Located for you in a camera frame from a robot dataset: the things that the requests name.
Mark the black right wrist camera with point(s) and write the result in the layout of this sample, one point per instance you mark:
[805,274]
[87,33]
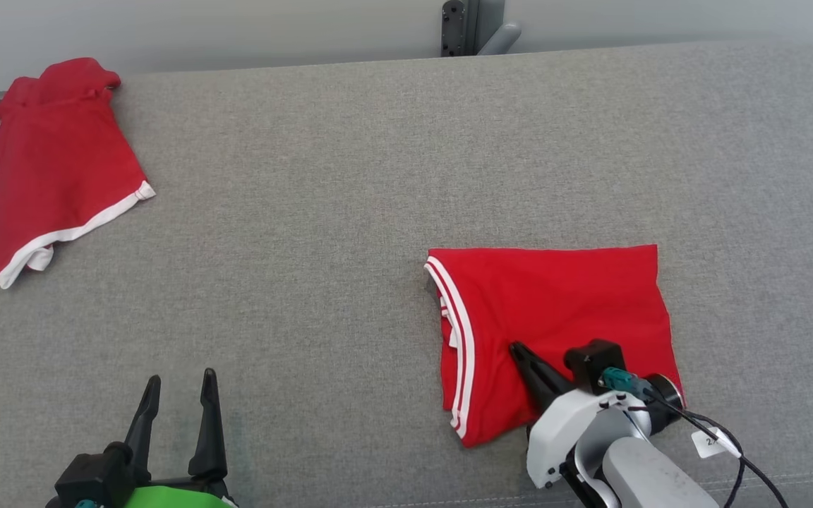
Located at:
[590,360]

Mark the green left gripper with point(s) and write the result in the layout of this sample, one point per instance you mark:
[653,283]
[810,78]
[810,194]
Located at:
[173,497]

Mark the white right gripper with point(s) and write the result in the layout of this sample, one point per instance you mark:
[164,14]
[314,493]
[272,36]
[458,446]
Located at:
[562,423]

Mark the red and white basketball jersey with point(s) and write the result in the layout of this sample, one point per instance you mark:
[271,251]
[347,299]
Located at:
[555,303]

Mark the red shorts with white trim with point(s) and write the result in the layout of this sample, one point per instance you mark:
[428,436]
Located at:
[53,176]

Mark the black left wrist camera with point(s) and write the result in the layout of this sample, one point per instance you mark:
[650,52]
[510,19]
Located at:
[92,476]

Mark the dark grey metal bracket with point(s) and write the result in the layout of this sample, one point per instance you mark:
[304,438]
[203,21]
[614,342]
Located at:
[457,28]

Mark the grey fabric sofa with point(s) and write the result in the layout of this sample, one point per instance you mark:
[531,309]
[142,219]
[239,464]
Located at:
[308,212]

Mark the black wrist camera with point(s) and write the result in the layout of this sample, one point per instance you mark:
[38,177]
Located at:
[590,360]
[92,476]

